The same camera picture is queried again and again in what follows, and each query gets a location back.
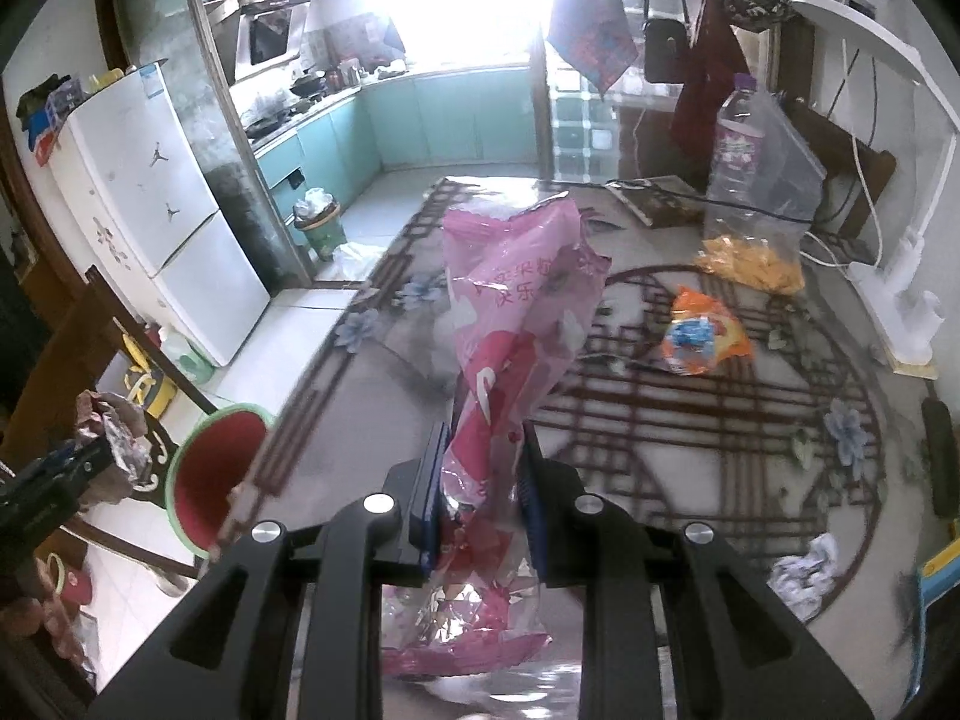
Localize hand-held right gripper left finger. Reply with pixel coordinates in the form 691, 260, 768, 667
90, 424, 455, 720

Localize zip bag of yellow snacks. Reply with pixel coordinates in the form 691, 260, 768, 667
694, 94, 826, 295

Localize green trash can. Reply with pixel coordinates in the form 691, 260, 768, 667
291, 187, 350, 262

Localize white plastic bag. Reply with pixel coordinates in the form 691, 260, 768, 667
330, 241, 391, 282

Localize black cable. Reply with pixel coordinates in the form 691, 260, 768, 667
604, 178, 818, 226

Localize range hood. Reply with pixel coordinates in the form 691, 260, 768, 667
225, 0, 312, 83

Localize dark green cloth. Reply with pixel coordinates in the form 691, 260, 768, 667
16, 73, 72, 121

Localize plaid towel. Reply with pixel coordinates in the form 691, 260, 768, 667
545, 0, 638, 98

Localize black handbag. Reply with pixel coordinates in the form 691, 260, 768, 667
641, 0, 695, 85

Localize white paper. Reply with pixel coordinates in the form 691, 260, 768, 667
766, 532, 841, 622

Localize red basin with green rim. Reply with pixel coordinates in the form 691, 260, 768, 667
165, 403, 271, 560

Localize dark wooden chair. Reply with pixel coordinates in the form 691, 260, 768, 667
780, 94, 897, 241

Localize white cable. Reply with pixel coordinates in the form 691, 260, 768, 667
802, 37, 893, 271

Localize orange snack bag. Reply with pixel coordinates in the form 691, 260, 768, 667
661, 286, 753, 377

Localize green plastic jug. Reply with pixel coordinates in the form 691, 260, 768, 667
161, 330, 215, 383

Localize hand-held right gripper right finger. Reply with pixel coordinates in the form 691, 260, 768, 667
521, 435, 875, 720

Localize foil wrapper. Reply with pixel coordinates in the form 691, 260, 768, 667
75, 390, 155, 500

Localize blue yellow toy board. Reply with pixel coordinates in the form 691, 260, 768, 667
911, 540, 960, 616

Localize purple cap water bottle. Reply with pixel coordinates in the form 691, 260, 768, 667
705, 73, 770, 200

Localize pink plastic bag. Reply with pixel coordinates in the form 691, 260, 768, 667
379, 178, 612, 680

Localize white refrigerator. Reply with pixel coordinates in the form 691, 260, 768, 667
46, 60, 272, 368

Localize teal lower kitchen cabinets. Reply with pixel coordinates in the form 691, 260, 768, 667
251, 71, 545, 211

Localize white desk lamp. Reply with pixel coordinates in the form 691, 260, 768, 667
791, 0, 960, 365

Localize dark red cloth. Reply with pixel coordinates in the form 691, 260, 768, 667
670, 0, 751, 158

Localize frosted glass sliding door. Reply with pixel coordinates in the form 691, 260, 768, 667
97, 0, 316, 293

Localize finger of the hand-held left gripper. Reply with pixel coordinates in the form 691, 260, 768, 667
41, 435, 117, 481

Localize person's left hand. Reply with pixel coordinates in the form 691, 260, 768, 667
15, 600, 87, 680

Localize yellow plastic toy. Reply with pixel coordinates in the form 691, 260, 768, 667
120, 337, 177, 413

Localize blue packets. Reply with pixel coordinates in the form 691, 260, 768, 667
45, 79, 83, 121

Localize dark rectangular block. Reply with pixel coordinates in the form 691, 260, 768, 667
921, 397, 957, 518

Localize carved wooden chair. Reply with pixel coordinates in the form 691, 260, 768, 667
0, 266, 218, 578

